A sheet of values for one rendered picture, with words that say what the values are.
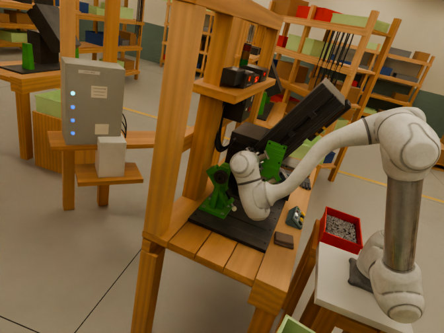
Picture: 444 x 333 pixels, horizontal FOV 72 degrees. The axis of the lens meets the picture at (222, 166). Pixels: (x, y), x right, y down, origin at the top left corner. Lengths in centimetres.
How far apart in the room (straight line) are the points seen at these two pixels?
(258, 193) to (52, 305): 162
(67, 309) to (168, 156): 141
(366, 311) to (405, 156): 75
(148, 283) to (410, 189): 123
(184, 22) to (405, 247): 107
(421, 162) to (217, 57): 95
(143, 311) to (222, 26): 148
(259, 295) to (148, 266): 56
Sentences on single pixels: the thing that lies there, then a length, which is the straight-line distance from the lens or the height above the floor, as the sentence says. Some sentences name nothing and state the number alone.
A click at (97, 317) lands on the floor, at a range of 228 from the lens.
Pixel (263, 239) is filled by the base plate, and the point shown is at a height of 90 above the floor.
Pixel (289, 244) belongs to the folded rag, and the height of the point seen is 92.
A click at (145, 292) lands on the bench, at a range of 173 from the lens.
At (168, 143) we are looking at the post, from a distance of 122.
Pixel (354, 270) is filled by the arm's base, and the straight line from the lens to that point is 161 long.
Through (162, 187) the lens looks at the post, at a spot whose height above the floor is 114.
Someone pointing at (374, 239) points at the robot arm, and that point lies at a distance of 150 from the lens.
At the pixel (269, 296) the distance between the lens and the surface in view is 140.
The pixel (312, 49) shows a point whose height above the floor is 174.
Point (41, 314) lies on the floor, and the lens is 235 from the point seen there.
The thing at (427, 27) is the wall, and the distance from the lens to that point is 1117.
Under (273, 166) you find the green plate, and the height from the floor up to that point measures 114.
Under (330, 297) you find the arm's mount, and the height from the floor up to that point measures 89.
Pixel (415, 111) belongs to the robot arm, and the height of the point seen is 169.
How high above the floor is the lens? 182
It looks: 25 degrees down
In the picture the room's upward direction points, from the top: 13 degrees clockwise
